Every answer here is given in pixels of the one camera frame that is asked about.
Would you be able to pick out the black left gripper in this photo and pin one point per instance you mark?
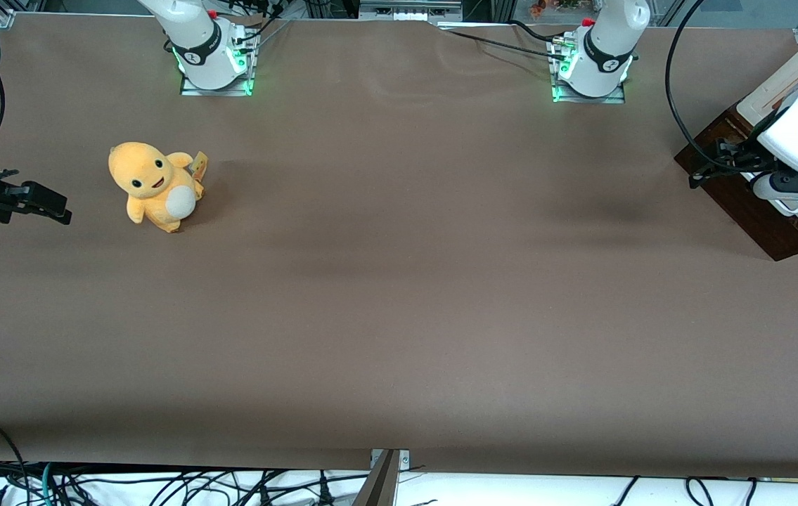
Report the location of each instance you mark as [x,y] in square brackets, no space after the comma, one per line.
[738,156]

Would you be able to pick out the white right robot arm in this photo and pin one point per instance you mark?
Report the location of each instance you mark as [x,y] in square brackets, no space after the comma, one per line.
[195,28]

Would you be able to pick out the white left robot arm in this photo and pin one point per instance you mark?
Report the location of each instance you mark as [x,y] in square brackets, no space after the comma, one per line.
[620,21]

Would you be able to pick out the cream plastic drawer unit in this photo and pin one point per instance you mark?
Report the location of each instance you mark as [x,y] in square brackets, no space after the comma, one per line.
[785,79]

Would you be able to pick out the dark wooden board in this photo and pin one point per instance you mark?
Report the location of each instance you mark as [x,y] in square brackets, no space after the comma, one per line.
[764,232]

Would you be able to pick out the yellow plush toy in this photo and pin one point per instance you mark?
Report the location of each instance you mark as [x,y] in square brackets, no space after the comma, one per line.
[152,190]

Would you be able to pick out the orange background item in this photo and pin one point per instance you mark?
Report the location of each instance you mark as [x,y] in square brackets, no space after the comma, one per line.
[539,8]

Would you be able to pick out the brown table cover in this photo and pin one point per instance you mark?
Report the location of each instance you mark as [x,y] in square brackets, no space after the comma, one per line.
[398,281]

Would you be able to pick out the grey equipment box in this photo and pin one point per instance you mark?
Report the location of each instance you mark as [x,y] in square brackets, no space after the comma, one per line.
[409,10]

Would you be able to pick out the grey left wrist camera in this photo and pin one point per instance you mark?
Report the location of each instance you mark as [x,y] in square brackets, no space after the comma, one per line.
[792,186]

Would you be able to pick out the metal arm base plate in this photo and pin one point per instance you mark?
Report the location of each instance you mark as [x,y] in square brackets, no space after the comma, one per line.
[226,92]
[613,97]

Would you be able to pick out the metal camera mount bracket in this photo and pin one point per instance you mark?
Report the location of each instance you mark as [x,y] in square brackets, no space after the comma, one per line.
[384,485]

